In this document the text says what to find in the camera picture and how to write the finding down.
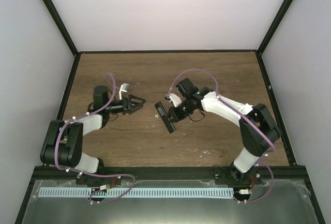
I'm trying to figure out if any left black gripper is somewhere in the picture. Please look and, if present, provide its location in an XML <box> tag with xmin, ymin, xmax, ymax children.
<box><xmin>106</xmin><ymin>95</ymin><xmax>146</xmax><ymax>115</ymax></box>

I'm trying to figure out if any black remote control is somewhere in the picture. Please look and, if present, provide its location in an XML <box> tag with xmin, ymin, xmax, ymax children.
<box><xmin>155</xmin><ymin>102</ymin><xmax>176</xmax><ymax>133</ymax></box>

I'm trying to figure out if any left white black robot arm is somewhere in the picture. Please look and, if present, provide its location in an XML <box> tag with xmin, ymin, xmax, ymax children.
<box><xmin>40</xmin><ymin>83</ymin><xmax>146</xmax><ymax>185</ymax></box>

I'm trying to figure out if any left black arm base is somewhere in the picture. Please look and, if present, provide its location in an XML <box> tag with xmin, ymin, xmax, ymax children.
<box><xmin>76</xmin><ymin>167</ymin><xmax>122</xmax><ymax>187</ymax></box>

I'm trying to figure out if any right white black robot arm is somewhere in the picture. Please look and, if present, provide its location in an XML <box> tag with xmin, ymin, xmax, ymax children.
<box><xmin>155</xmin><ymin>78</ymin><xmax>281</xmax><ymax>184</ymax></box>

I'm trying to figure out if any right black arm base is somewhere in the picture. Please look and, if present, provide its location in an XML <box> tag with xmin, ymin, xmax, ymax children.
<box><xmin>213</xmin><ymin>163</ymin><xmax>262</xmax><ymax>185</ymax></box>

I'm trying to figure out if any grey metal front plate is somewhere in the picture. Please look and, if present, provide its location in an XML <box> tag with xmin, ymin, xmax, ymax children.
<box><xmin>23</xmin><ymin>180</ymin><xmax>317</xmax><ymax>223</ymax></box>

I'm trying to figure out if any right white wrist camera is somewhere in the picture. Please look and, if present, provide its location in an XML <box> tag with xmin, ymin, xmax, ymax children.
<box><xmin>165</xmin><ymin>93</ymin><xmax>182</xmax><ymax>107</ymax></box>

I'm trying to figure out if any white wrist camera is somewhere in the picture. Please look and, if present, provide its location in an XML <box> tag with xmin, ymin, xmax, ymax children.
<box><xmin>165</xmin><ymin>93</ymin><xmax>182</xmax><ymax>107</ymax></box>
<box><xmin>118</xmin><ymin>83</ymin><xmax>129</xmax><ymax>100</ymax></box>

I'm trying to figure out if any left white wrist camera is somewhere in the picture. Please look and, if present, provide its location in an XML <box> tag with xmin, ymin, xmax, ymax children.
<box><xmin>118</xmin><ymin>83</ymin><xmax>129</xmax><ymax>100</ymax></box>

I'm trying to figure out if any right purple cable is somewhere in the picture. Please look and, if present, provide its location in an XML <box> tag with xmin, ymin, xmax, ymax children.
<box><xmin>168</xmin><ymin>68</ymin><xmax>276</xmax><ymax>204</ymax></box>

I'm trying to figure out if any purple cable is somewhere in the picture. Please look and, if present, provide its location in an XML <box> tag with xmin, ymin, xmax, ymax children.
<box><xmin>168</xmin><ymin>68</ymin><xmax>276</xmax><ymax>204</ymax></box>
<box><xmin>54</xmin><ymin>72</ymin><xmax>137</xmax><ymax>205</ymax></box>

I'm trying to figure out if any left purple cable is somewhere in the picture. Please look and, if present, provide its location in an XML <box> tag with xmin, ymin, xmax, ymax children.
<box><xmin>54</xmin><ymin>72</ymin><xmax>137</xmax><ymax>205</ymax></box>

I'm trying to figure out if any light blue slotted cable duct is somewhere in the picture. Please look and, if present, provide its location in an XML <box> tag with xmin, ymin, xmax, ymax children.
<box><xmin>38</xmin><ymin>187</ymin><xmax>234</xmax><ymax>199</ymax></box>

